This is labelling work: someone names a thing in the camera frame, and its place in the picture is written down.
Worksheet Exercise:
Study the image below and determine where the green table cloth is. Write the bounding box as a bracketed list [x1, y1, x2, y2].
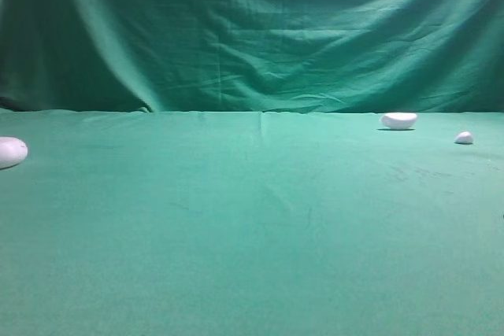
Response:
[1, 111, 503, 335]

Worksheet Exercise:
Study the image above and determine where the white oval object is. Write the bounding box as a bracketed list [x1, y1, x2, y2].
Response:
[380, 112, 418, 131]

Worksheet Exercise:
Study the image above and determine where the green backdrop curtain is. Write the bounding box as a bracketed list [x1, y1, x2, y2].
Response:
[1, 0, 503, 113]

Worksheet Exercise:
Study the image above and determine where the small white earbud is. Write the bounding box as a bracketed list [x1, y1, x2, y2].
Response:
[454, 131, 474, 145]

